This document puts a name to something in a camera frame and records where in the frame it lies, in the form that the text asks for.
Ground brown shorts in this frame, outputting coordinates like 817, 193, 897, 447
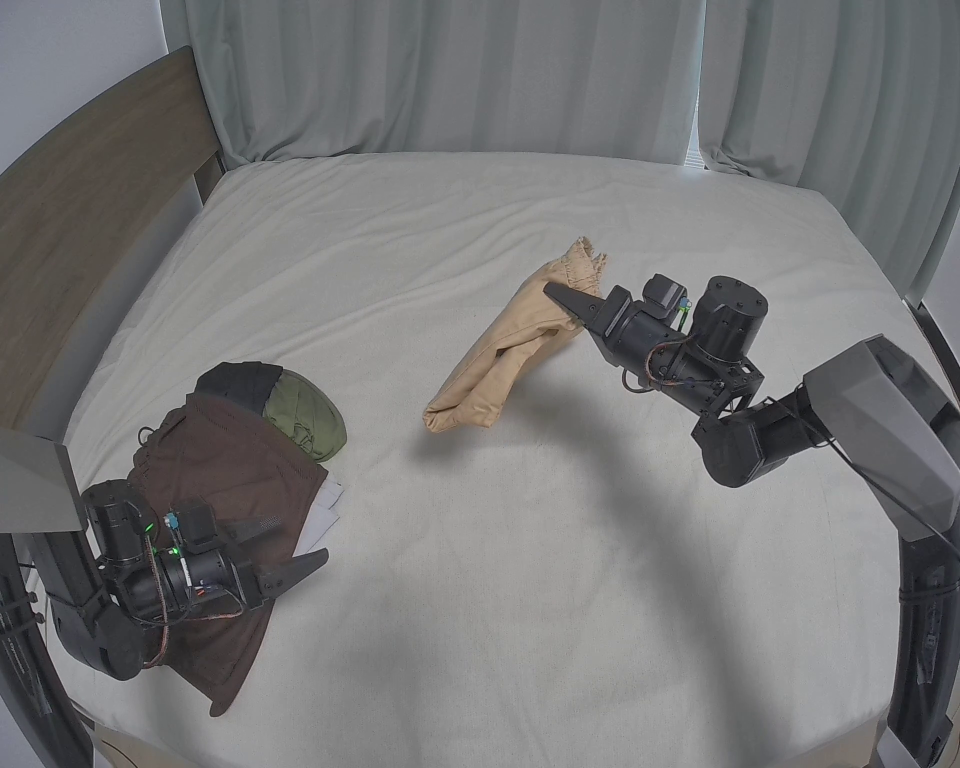
131, 393, 332, 719

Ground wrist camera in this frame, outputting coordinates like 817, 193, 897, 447
643, 273, 689, 318
168, 505, 220, 555

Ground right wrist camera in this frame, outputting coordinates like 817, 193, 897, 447
643, 273, 689, 318

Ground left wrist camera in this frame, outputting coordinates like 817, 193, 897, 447
168, 505, 220, 555

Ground black garment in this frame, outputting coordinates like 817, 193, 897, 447
195, 361, 287, 418

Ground pale grey-green curtain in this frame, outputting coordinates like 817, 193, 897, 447
182, 0, 704, 171
697, 0, 960, 303

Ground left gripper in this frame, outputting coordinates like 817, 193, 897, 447
178, 513, 331, 612

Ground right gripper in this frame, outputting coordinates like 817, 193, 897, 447
543, 282, 681, 373

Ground olive green garment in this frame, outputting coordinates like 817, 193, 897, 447
262, 366, 348, 464

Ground white garment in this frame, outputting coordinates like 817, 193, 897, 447
291, 480, 347, 558

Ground bed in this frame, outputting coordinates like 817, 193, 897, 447
0, 45, 948, 768

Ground beige shorts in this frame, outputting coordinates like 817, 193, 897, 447
422, 237, 612, 437

